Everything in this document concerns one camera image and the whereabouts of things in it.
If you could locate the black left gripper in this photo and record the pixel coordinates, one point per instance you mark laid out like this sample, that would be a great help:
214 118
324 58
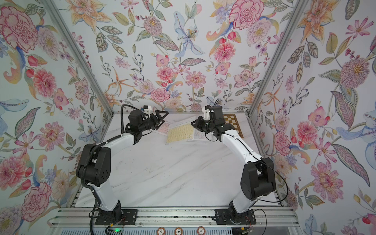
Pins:
154 121

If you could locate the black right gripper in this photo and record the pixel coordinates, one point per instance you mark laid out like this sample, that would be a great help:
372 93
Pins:
199 126

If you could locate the pink keyboard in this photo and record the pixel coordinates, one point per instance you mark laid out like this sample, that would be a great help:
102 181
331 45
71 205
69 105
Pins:
163 130

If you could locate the yellow keyboard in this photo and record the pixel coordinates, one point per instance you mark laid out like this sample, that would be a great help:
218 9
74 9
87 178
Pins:
183 132

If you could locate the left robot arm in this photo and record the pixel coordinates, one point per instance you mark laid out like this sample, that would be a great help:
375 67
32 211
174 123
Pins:
94 167

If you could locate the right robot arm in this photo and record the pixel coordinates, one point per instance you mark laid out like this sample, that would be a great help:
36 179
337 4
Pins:
258 174

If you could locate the wooden chessboard box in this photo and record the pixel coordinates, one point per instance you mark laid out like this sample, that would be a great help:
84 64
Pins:
232 119

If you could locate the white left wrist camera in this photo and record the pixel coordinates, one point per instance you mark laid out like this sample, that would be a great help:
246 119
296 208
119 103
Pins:
147 109

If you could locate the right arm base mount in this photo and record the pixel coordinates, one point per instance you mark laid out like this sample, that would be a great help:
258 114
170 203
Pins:
230 216

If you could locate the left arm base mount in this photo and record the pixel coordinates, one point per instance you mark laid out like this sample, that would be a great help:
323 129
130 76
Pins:
117 216

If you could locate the aluminium front rail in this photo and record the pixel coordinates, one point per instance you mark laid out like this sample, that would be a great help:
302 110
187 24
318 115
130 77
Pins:
178 217

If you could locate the aluminium frame post left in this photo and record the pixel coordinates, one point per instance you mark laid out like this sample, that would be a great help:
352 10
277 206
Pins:
56 17

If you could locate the aluminium frame post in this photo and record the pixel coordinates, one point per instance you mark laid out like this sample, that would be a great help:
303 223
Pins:
56 17
295 15

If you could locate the aluminium frame post right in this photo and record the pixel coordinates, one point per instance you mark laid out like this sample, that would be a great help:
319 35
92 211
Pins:
295 15

